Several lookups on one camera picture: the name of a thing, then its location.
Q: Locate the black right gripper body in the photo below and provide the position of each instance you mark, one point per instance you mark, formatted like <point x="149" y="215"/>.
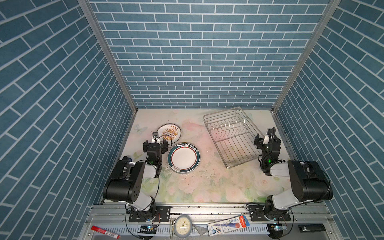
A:
<point x="262" y="146"/>

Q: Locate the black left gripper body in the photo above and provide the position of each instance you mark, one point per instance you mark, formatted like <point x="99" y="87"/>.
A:
<point x="162" y="148"/>

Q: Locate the metal wire dish rack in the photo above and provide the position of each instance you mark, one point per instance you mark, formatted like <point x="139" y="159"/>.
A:
<point x="233" y="134"/>

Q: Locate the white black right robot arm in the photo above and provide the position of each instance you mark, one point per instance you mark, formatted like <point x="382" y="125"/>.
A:
<point x="308" y="181"/>

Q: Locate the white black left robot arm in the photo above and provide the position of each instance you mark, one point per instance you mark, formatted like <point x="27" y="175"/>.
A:
<point x="125" y="181"/>

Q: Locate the round white dial timer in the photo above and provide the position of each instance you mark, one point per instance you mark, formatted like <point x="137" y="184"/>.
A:
<point x="183" y="226"/>

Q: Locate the blue white toothpaste box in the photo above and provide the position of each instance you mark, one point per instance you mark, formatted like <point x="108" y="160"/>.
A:
<point x="229" y="225"/>

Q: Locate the red marker pen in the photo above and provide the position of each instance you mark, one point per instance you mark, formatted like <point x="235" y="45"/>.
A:
<point x="105" y="232"/>

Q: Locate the aluminium front rail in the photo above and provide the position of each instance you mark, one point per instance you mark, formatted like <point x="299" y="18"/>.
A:
<point x="113" y="217"/>

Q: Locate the black device on rail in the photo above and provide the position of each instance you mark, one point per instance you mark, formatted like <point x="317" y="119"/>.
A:
<point x="311" y="228"/>

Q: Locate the aluminium corner post right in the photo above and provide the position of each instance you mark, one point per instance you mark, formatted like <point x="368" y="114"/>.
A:
<point x="318" y="30"/>

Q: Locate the aluminium corner post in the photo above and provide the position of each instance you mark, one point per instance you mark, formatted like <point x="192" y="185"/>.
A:
<point x="318" y="30"/>
<point x="93" y="22"/>

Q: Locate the aluminium corner post left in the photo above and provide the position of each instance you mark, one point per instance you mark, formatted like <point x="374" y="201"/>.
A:
<point x="93" y="22"/>

